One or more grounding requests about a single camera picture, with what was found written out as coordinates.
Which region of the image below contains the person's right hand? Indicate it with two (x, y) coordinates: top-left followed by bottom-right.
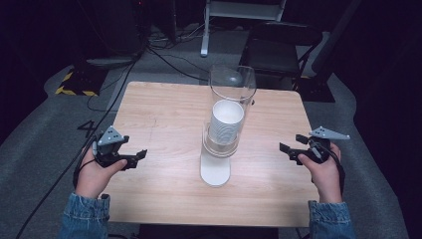
(297, 142), (344, 204)

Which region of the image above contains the thin black floor cable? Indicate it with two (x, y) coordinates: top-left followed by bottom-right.
(87, 58), (138, 114)

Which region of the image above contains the black equipment case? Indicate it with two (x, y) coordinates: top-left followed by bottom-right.
(98, 0), (148, 58)

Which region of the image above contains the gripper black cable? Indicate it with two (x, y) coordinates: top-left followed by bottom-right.
(310, 140), (346, 197)
(14, 131), (101, 239)

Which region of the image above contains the person's left hand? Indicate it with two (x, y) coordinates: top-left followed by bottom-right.
(74, 145), (128, 200)

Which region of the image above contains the black stand base plate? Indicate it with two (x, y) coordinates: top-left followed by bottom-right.
(294, 75), (336, 104)

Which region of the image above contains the black yellow striped floor plate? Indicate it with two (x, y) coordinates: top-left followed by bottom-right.
(54, 67), (102, 98)

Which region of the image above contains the black chair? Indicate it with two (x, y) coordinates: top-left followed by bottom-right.
(238, 21), (323, 92)

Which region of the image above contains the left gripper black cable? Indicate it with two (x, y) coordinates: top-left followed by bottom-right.
(14, 131), (101, 239)

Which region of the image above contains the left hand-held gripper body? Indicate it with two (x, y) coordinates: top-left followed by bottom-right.
(92, 124), (134, 167)

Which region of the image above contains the clear cup dispenser white base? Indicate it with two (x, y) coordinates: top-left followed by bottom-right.
(199, 64), (258, 187)

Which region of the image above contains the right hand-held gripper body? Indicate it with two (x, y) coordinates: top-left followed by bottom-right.
(300, 125), (351, 164)

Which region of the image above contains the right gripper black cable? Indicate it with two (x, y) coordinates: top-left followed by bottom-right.
(310, 140), (346, 197)

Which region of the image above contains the white metal desk frame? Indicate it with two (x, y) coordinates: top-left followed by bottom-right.
(199, 0), (289, 59)

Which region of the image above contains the grey metal stand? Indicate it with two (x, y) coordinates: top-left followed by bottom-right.
(311, 0), (363, 75)

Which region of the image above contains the stack of white paper cups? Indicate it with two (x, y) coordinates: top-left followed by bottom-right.
(207, 99), (246, 145)

